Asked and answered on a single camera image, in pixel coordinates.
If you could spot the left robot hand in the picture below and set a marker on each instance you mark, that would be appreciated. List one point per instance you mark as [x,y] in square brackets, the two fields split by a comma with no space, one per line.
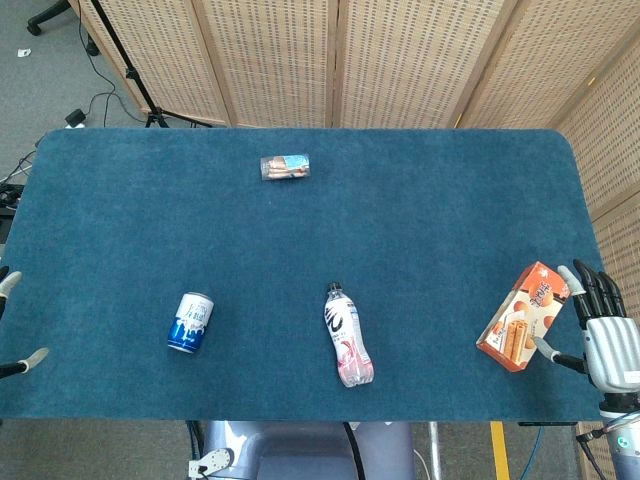
[12,281]

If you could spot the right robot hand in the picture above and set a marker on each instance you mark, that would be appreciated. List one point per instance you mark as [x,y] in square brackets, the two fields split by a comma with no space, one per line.
[612,350]

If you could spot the orange snack box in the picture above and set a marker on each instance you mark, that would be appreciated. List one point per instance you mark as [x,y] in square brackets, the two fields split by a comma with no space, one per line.
[525,320]

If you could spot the black power strip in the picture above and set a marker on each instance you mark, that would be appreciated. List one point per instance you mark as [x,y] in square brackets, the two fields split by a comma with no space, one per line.
[10,200]

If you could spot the yellow floor tape strip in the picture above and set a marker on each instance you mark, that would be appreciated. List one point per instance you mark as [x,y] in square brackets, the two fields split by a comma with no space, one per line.
[500,450]

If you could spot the black power adapter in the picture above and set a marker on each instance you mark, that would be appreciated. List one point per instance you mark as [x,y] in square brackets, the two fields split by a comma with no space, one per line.
[75,118]

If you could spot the blue white drink can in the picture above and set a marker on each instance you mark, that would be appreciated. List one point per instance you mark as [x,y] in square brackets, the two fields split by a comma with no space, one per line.
[191,322]

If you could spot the wicker folding screen panel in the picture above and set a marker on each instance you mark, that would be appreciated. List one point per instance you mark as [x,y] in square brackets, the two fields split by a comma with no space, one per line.
[550,60]
[615,150]
[165,60]
[275,60]
[410,60]

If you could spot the metal table leg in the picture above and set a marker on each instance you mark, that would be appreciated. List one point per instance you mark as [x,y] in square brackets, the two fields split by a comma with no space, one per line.
[435,450]

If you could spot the black tripod stand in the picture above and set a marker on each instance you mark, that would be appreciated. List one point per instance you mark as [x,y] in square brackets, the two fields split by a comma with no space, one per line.
[131,74]

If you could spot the clear bottle white pink label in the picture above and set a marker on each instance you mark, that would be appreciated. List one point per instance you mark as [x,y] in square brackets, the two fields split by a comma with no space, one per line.
[345,340]

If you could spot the black office chair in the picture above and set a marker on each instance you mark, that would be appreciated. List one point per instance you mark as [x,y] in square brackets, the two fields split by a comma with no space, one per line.
[47,15]

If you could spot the blue felt table cover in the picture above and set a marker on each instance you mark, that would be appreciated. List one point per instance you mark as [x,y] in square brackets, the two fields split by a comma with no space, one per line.
[300,240]

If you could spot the clear plastic biscuit jar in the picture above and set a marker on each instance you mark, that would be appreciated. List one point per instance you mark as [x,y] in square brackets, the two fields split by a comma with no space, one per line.
[285,167]

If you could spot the grey blue robot torso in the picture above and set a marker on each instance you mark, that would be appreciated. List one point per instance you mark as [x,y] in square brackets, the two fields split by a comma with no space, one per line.
[300,450]

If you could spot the silver metal bracket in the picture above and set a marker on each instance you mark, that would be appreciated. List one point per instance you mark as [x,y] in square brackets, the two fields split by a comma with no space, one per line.
[210,462]

